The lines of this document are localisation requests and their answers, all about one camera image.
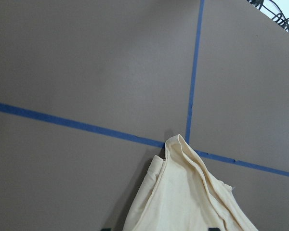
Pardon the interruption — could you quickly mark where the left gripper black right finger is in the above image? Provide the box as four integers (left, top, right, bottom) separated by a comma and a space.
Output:
209, 227, 221, 231

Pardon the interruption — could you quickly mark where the cream long-sleeve printed shirt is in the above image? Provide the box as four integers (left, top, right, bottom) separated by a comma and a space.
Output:
123, 135, 256, 231

